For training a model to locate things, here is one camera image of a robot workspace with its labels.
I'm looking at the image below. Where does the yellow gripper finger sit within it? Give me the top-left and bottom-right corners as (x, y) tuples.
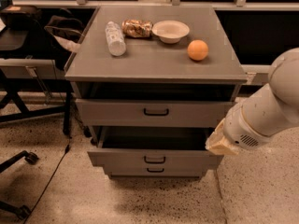
(206, 120), (238, 155)

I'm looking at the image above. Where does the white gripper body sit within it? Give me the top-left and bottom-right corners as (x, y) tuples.
(223, 104), (272, 149)

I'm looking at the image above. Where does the grey drawer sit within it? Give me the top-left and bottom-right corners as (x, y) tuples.
(105, 168), (206, 178)
(88, 126), (222, 172)
(76, 99), (235, 128)

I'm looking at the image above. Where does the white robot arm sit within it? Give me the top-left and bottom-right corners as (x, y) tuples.
(206, 48), (299, 155)

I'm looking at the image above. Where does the grey bottom drawer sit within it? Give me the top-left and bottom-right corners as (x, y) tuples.
(105, 168), (206, 178)

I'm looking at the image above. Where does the grey drawer cabinet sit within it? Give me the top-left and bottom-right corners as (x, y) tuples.
(64, 5), (248, 180)

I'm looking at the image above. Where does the grey top drawer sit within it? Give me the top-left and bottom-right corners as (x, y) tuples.
(76, 99), (235, 128)

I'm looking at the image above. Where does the orange ball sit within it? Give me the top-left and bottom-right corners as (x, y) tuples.
(187, 40), (208, 61)

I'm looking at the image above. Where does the white bowl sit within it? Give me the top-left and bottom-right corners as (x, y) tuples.
(152, 21), (190, 44)

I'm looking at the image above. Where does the clear plastic water bottle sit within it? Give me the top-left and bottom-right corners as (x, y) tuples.
(105, 21), (126, 56)

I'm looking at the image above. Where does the crumpled chip bag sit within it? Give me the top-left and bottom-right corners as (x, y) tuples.
(121, 20), (153, 38)

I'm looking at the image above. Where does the dark bag on chair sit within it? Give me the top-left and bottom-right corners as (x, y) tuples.
(45, 15), (85, 52)

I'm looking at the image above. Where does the black chair base with casters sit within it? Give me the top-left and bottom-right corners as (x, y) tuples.
(0, 150), (39, 220)

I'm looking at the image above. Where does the grey side desk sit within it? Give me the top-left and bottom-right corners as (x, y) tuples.
(0, 59), (64, 79)

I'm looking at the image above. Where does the black office chair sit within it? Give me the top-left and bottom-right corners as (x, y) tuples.
(0, 5), (71, 134)

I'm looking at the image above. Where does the black floor cable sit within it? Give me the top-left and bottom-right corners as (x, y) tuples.
(21, 87), (82, 224)

